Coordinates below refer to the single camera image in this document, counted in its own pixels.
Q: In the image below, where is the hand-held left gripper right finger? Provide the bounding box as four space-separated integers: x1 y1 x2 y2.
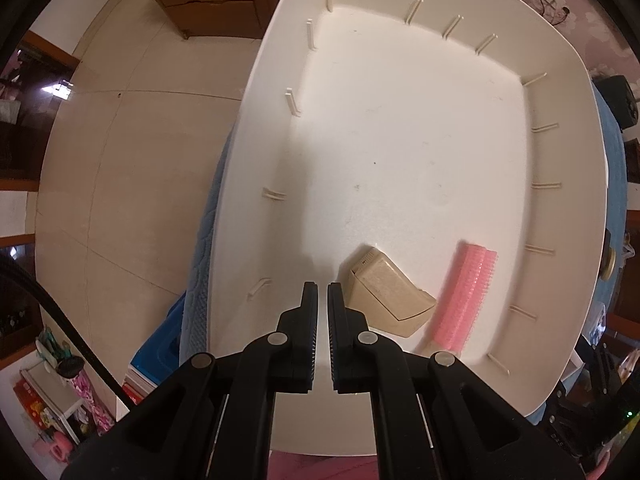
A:
327 283 586 480

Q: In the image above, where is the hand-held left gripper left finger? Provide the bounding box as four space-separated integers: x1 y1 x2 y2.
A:
60 281 321 480

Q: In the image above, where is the beige plastic box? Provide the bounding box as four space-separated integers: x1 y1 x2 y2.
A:
340 246 437 340

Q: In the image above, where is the pink hair roller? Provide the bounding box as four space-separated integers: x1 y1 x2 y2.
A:
426 242 498 350

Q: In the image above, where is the white plastic storage tray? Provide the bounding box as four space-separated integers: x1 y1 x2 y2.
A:
204 0 610 458

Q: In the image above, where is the blue quilted blanket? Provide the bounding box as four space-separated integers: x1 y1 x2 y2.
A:
179 80 628 418

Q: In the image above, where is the pink cloth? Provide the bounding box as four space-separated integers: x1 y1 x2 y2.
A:
270 450 381 480

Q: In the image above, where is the blue storage box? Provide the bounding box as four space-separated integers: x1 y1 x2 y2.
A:
129 300 183 396

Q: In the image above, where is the floral patterned tube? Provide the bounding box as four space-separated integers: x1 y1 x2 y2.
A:
57 357 116 433

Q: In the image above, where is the white low shelf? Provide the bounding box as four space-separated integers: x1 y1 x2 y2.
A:
20 360 96 446

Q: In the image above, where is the dark green bag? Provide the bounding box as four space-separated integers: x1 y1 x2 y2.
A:
597 75 640 128

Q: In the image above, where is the wooden nightstand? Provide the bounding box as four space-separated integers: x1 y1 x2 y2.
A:
131 0 273 41

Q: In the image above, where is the black cable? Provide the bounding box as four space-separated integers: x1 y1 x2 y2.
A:
0 255 138 406

